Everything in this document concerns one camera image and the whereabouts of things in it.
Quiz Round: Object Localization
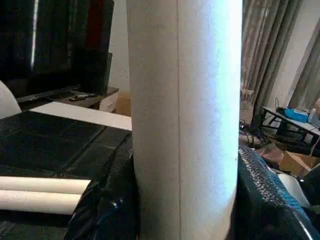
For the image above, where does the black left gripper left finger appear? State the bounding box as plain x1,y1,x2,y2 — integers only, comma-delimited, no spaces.
66,133,141,240

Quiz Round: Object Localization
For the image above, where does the brown cardboard box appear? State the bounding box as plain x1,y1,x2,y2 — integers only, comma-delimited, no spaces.
278,149,320,177

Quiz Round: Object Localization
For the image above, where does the white plastic table leg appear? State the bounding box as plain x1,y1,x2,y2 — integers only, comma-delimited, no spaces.
0,176,93,195
0,189,81,216
125,0,244,240

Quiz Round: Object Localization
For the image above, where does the black television screen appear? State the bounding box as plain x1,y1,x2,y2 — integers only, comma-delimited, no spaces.
0,0,115,100

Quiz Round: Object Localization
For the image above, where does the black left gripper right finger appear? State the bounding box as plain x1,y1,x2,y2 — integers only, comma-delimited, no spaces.
224,144,320,240

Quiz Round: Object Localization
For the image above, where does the low dark folding table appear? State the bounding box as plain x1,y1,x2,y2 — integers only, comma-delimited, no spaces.
261,104,320,151

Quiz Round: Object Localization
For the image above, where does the dark top television stand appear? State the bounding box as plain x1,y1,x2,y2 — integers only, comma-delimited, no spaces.
14,84,120,115

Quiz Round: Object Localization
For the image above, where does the dark remote control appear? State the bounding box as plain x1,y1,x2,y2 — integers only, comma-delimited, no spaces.
68,93,97,102

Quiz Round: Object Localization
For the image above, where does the blue box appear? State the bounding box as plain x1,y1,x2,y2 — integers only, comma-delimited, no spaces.
284,107,310,123

